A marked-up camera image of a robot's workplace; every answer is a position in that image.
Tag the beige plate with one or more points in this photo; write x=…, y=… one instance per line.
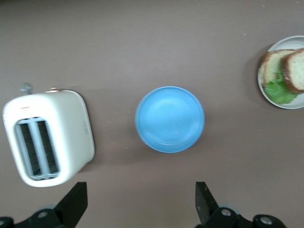
x=285, y=42

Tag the blue plate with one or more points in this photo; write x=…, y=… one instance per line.
x=169, y=118

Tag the brown-crusted bread slice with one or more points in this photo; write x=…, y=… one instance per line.
x=270, y=64
x=295, y=71

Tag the green lettuce leaf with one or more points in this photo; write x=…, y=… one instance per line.
x=280, y=92

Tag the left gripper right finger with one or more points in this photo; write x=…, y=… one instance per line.
x=205, y=206

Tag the white toaster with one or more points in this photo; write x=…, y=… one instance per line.
x=64, y=114

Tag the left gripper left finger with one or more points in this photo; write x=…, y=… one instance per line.
x=73, y=204

